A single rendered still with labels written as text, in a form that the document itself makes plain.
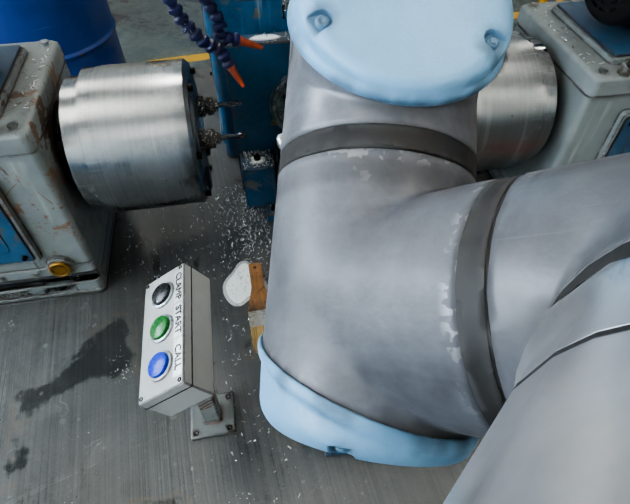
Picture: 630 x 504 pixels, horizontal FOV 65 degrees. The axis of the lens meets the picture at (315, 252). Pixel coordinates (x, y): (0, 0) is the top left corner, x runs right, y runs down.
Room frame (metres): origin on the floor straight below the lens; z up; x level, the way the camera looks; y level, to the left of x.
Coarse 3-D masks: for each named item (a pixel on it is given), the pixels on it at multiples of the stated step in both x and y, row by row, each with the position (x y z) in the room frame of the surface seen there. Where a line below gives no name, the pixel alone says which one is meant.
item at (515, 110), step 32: (512, 32) 0.88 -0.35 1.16; (512, 64) 0.78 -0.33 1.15; (544, 64) 0.80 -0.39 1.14; (480, 96) 0.73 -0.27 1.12; (512, 96) 0.74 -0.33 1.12; (544, 96) 0.75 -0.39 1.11; (480, 128) 0.71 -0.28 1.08; (512, 128) 0.72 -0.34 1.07; (544, 128) 0.74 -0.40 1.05; (480, 160) 0.71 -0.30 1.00; (512, 160) 0.73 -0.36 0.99
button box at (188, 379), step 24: (192, 288) 0.38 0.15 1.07; (144, 312) 0.36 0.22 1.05; (168, 312) 0.34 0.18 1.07; (192, 312) 0.34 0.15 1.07; (144, 336) 0.32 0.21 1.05; (168, 336) 0.31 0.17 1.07; (192, 336) 0.31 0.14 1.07; (144, 360) 0.29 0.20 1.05; (192, 360) 0.27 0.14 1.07; (144, 384) 0.26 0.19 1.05; (168, 384) 0.25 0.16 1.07; (192, 384) 0.24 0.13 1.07; (168, 408) 0.24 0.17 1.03
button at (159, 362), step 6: (156, 354) 0.28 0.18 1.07; (162, 354) 0.28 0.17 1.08; (150, 360) 0.28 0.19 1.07; (156, 360) 0.27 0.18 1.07; (162, 360) 0.27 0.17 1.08; (168, 360) 0.27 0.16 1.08; (150, 366) 0.27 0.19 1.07; (156, 366) 0.27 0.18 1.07; (162, 366) 0.27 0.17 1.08; (150, 372) 0.26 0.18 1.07; (156, 372) 0.26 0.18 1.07; (162, 372) 0.26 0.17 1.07
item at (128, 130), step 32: (128, 64) 0.77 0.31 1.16; (160, 64) 0.76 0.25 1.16; (64, 96) 0.69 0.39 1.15; (96, 96) 0.68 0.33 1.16; (128, 96) 0.68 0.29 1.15; (160, 96) 0.69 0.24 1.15; (192, 96) 0.73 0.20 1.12; (64, 128) 0.64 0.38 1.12; (96, 128) 0.64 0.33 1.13; (128, 128) 0.64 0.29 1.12; (160, 128) 0.65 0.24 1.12; (192, 128) 0.67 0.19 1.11; (96, 160) 0.61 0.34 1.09; (128, 160) 0.62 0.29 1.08; (160, 160) 0.62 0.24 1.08; (192, 160) 0.63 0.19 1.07; (96, 192) 0.61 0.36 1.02; (128, 192) 0.61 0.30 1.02; (160, 192) 0.62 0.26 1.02; (192, 192) 0.63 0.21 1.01
